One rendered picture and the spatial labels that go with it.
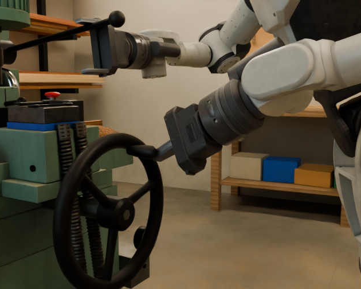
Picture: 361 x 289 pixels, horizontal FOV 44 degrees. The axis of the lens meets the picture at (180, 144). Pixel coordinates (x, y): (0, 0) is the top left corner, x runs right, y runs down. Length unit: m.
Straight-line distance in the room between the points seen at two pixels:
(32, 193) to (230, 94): 0.37
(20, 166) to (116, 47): 0.36
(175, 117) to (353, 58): 0.30
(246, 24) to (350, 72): 0.68
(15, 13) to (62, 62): 3.95
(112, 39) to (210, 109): 0.40
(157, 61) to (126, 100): 3.57
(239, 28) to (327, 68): 0.68
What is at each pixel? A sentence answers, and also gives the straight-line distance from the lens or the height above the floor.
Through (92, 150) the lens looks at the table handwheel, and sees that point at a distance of 0.75.
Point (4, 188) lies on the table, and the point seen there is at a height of 0.86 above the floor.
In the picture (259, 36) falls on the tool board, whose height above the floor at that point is 1.45.
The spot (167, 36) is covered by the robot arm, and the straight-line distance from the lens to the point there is 1.21.
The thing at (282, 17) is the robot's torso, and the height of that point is 1.17.
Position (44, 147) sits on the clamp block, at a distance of 0.80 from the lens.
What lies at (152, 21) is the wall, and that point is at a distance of 4.59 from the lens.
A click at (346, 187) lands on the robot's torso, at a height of 0.80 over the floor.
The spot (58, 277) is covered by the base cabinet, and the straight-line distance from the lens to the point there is 1.01.
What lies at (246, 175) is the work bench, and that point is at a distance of 3.78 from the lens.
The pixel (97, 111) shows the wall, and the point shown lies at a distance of 4.92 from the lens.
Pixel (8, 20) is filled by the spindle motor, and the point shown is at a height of 1.17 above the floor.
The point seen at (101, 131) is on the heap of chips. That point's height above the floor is 0.93.
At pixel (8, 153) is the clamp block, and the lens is 0.87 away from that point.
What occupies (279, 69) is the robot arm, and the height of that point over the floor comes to 1.06.
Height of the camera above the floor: 1.04
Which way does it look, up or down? 8 degrees down
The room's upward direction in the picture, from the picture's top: straight up
